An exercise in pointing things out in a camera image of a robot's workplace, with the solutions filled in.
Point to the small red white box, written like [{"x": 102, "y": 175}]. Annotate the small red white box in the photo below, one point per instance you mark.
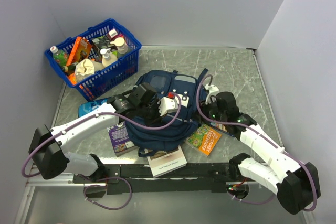
[{"x": 112, "y": 33}]

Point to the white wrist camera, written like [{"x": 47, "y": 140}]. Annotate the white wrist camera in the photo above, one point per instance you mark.
[
  {"x": 211, "y": 90},
  {"x": 169, "y": 104}
]

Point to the purple paperback book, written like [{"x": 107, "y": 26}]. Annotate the purple paperback book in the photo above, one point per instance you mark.
[{"x": 120, "y": 140}]

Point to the white coffee cover book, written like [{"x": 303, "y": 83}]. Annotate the white coffee cover book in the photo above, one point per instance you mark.
[{"x": 163, "y": 162}]

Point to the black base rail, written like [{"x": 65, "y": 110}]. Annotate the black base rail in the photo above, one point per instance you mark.
[{"x": 214, "y": 177}]

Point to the white pump lotion bottle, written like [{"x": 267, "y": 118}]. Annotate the white pump lotion bottle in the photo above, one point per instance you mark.
[{"x": 108, "y": 57}]

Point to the black green box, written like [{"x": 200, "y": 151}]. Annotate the black green box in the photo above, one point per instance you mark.
[{"x": 99, "y": 43}]

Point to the beige cap bottle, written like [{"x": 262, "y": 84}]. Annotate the beige cap bottle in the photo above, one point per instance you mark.
[{"x": 121, "y": 46}]

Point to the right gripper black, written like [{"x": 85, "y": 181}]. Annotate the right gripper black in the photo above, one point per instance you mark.
[{"x": 205, "y": 107}]

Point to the orange treehouse paperback book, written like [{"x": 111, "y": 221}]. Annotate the orange treehouse paperback book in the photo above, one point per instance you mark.
[{"x": 204, "y": 139}]

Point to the blue plastic shopping basket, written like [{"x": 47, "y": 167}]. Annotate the blue plastic shopping basket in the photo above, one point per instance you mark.
[{"x": 106, "y": 79}]

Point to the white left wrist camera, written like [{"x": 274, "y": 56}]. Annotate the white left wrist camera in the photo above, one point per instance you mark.
[{"x": 169, "y": 104}]

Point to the green soda bottle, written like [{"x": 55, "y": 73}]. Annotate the green soda bottle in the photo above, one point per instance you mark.
[{"x": 59, "y": 56}]

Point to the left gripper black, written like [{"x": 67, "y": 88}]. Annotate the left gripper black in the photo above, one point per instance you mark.
[{"x": 157, "y": 119}]

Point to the blue paperback book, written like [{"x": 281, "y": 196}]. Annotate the blue paperback book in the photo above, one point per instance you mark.
[{"x": 220, "y": 128}]

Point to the beige crumpled bag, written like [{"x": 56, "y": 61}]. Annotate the beige crumpled bag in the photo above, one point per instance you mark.
[{"x": 86, "y": 68}]

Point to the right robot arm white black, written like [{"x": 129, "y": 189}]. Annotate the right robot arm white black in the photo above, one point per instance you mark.
[{"x": 295, "y": 184}]

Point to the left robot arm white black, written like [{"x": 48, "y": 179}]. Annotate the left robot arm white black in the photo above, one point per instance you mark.
[{"x": 50, "y": 149}]

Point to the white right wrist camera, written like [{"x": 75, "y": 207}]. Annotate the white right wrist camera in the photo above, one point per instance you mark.
[{"x": 211, "y": 90}]

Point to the orange snack box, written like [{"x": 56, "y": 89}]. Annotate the orange snack box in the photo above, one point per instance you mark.
[{"x": 80, "y": 50}]

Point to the blue monster pencil case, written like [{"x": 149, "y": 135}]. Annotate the blue monster pencil case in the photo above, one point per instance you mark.
[{"x": 88, "y": 107}]

